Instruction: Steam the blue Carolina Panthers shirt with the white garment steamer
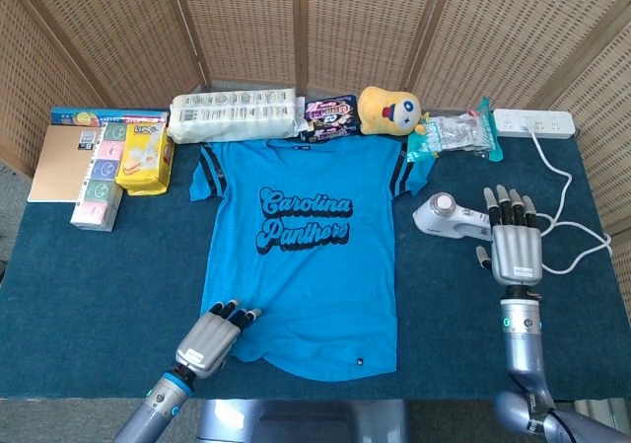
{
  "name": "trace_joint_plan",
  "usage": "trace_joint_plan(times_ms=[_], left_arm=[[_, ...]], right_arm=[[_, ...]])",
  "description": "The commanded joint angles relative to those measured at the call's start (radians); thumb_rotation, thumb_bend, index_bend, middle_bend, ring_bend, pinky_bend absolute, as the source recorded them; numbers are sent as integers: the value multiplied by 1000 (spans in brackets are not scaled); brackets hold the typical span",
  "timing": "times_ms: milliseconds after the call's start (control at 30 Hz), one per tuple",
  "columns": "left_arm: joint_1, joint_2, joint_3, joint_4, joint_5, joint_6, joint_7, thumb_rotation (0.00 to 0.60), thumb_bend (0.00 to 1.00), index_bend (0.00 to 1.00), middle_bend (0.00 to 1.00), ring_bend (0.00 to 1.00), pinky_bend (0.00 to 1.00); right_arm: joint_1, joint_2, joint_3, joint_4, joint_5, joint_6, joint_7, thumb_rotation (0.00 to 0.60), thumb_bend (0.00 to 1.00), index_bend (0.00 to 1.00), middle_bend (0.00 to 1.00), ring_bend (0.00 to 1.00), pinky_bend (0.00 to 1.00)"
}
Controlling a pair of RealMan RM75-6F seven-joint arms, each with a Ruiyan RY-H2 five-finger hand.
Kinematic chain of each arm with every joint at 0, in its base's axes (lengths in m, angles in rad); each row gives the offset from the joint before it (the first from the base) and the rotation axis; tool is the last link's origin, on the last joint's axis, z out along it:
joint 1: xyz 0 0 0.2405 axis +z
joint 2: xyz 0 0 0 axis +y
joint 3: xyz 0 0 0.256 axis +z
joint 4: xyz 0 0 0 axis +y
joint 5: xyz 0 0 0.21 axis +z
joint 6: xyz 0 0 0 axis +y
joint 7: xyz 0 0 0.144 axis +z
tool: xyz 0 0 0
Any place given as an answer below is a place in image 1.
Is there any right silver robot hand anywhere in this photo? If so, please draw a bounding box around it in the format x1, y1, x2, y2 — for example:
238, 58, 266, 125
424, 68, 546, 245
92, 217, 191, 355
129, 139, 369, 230
475, 184, 543, 286

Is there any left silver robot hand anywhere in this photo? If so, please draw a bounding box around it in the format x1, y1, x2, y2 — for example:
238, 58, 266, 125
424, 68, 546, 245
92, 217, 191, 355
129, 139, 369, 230
175, 298, 263, 379

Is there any white handheld garment steamer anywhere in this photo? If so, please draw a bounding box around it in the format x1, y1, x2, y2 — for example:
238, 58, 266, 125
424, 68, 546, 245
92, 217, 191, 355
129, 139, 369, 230
412, 191, 494, 242

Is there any blue Carolina Panthers t-shirt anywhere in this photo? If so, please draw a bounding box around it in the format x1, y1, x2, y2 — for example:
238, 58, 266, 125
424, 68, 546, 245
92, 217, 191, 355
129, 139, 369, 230
189, 135, 435, 383

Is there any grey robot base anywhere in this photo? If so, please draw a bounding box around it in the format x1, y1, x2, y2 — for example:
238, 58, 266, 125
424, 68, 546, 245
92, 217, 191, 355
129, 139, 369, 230
196, 398, 410, 443

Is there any dark teal table mat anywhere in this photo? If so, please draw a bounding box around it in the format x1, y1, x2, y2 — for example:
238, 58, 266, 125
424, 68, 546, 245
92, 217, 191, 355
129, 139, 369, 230
0, 134, 631, 401

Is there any white power strip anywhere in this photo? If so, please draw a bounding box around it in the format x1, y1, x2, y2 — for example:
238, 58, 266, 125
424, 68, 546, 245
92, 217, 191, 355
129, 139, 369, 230
492, 108, 577, 141

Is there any clear bag with teal edge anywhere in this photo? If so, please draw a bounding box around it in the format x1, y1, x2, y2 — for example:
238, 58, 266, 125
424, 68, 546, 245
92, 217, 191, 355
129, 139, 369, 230
433, 96, 505, 163

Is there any small light green packet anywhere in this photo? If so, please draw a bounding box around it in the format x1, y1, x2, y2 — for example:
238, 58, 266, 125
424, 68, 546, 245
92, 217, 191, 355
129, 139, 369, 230
406, 116, 445, 164

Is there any pastel tissue box pack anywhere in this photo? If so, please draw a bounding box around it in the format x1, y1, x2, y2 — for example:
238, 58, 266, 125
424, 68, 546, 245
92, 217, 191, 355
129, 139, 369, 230
69, 120, 130, 232

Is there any yellow plush toy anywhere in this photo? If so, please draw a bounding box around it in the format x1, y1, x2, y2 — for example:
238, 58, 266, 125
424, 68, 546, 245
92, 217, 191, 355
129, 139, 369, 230
357, 86, 429, 136

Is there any yellow snack bag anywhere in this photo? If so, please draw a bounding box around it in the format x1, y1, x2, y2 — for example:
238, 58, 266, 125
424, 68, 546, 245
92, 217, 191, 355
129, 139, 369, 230
114, 120, 175, 196

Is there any dark purple pad pack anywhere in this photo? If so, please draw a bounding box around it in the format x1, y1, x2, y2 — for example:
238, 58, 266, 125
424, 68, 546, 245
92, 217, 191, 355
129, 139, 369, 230
298, 93, 360, 143

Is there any large white tissue pack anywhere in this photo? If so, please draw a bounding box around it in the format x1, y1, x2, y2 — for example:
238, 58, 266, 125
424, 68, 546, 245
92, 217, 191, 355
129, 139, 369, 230
166, 87, 306, 146

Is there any brown notebook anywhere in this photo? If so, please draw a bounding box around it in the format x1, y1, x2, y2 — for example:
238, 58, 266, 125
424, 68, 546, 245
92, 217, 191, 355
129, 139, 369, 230
27, 124, 103, 203

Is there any blue box with fruit print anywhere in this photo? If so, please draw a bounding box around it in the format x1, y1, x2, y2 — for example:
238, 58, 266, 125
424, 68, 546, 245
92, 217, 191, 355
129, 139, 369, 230
49, 106, 170, 128

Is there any wicker folding screen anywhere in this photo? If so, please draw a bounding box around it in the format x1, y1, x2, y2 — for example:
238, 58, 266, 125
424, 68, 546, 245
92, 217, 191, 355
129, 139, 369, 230
0, 0, 631, 237

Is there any white power cable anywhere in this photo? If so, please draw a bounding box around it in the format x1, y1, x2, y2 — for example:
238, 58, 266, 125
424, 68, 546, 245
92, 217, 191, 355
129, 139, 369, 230
520, 121, 614, 274

